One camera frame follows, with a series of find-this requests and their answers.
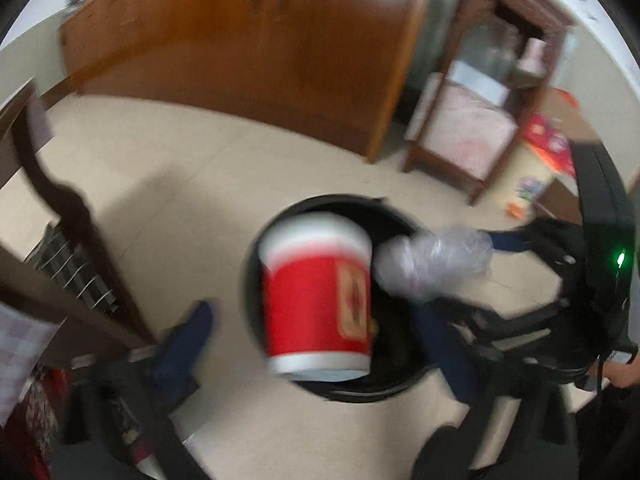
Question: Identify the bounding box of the clear plastic bag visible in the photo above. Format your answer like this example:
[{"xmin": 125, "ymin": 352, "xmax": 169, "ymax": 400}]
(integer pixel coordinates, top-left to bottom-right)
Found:
[{"xmin": 375, "ymin": 227, "xmax": 494, "ymax": 304}]

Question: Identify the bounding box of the red paper cup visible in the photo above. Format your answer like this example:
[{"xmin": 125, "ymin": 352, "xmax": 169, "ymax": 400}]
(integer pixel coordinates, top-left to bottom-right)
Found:
[{"xmin": 257, "ymin": 212, "xmax": 373, "ymax": 381}]

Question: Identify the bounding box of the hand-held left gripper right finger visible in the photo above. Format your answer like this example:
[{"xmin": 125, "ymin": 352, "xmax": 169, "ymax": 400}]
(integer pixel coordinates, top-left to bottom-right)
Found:
[{"xmin": 415, "ymin": 305, "xmax": 576, "ymax": 480}]

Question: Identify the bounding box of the brown wooden sideboard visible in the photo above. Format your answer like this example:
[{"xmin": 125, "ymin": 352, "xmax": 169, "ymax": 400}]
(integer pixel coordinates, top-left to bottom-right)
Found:
[{"xmin": 60, "ymin": 0, "xmax": 436, "ymax": 163}]

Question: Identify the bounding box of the person's right hand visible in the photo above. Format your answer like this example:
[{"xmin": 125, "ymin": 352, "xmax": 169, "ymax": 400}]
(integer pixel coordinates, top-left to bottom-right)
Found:
[{"xmin": 606, "ymin": 357, "xmax": 640, "ymax": 390}]

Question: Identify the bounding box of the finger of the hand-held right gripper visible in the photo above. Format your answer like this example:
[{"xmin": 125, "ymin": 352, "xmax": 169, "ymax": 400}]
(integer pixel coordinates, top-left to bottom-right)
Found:
[
  {"xmin": 440, "ymin": 295, "xmax": 603, "ymax": 378},
  {"xmin": 487, "ymin": 217, "xmax": 591, "ymax": 286}
]

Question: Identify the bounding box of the black plastic bucket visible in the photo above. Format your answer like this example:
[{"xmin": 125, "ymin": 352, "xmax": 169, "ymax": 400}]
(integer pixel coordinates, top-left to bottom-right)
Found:
[{"xmin": 240, "ymin": 194, "xmax": 451, "ymax": 401}]

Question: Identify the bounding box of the carved wooden side stand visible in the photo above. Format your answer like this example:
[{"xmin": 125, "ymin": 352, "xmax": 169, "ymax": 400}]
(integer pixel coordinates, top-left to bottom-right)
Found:
[{"xmin": 402, "ymin": 0, "xmax": 576, "ymax": 206}]

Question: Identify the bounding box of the open cardboard box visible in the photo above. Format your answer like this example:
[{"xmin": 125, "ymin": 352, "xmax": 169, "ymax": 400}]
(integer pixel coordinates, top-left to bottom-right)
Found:
[{"xmin": 520, "ymin": 87, "xmax": 601, "ymax": 211}]

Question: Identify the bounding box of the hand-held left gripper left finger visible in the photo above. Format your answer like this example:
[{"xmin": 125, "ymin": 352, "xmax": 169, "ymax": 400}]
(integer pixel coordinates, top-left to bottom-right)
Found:
[{"xmin": 60, "ymin": 300, "xmax": 218, "ymax": 480}]

